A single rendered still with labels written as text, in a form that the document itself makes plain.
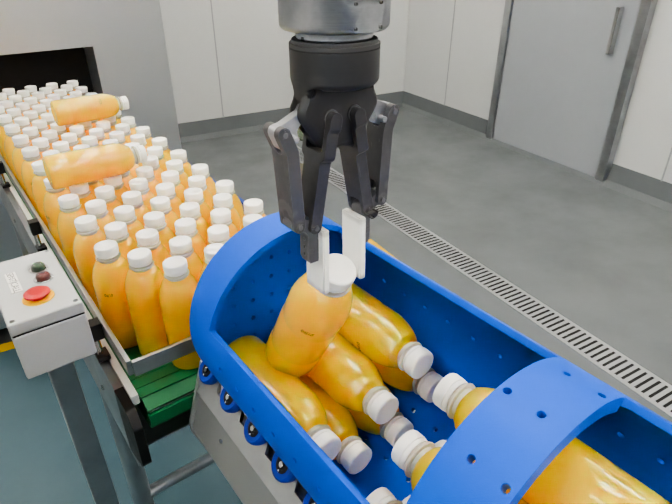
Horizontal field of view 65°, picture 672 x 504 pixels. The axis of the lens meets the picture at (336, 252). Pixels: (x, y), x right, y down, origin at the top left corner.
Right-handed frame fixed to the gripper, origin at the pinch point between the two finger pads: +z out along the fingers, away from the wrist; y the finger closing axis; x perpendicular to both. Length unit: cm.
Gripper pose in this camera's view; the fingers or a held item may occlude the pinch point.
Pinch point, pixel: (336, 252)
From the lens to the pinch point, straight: 52.9
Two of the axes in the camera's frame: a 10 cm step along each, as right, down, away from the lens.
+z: 0.1, 8.7, 4.9
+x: -6.1, -3.9, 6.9
